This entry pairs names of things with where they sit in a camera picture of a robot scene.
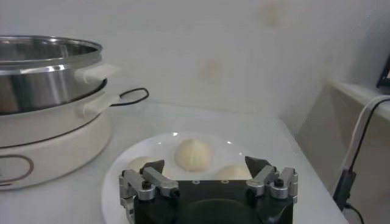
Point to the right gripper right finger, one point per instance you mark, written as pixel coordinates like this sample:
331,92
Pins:
262,179

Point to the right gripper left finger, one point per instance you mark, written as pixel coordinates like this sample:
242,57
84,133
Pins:
158,181

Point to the white steamed baozi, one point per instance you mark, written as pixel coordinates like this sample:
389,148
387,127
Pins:
193,155
231,174
137,164

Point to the round white plate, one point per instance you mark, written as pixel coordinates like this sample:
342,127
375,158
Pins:
146,149

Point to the black power adapter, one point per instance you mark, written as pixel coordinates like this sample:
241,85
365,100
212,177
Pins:
344,188

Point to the cream electric cooker base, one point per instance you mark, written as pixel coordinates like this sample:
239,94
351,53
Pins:
61,146

